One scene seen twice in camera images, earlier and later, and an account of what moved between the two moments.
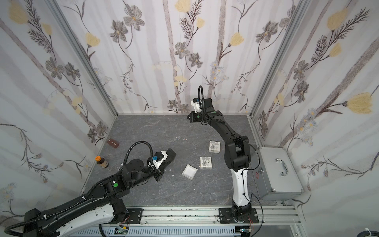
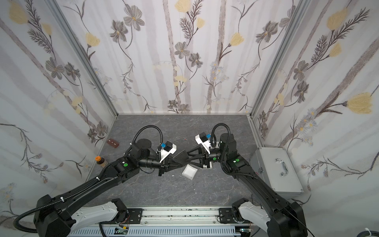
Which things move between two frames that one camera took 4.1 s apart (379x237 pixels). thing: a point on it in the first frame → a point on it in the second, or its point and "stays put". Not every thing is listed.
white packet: (206, 162) stays put
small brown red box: (113, 143) stays put
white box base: (189, 171) stays put
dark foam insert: (171, 155) → (181, 158)
